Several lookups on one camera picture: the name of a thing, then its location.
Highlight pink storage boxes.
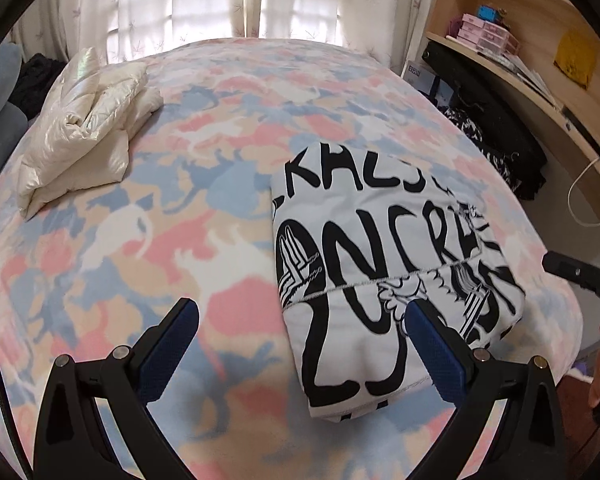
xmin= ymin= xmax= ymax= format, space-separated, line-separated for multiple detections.
xmin=448 ymin=13 xmax=520 ymax=54

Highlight black clothing pile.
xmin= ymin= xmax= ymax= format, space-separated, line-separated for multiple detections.
xmin=8 ymin=53 xmax=67 ymax=120

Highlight pastel patterned bed blanket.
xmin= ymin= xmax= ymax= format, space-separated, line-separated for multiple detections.
xmin=0 ymin=39 xmax=583 ymax=479

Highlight wooden curved shelf desk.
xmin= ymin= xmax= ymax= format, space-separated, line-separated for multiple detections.
xmin=426 ymin=0 xmax=600 ymax=225

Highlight yellow paper bag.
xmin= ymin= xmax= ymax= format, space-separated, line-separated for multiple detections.
xmin=554 ymin=29 xmax=598 ymax=90

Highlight white patterned window curtain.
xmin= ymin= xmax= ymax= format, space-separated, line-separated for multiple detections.
xmin=8 ymin=0 xmax=431 ymax=73

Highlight cream puffer jacket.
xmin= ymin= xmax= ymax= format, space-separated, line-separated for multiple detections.
xmin=16 ymin=48 xmax=163 ymax=220

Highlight white cable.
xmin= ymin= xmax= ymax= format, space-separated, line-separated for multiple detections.
xmin=567 ymin=156 xmax=600 ymax=229

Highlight black white patterned cloth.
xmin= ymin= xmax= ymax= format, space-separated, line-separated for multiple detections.
xmin=422 ymin=41 xmax=547 ymax=200

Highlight white black graffiti print jacket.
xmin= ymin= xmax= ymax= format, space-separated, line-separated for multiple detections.
xmin=271 ymin=142 xmax=526 ymax=422

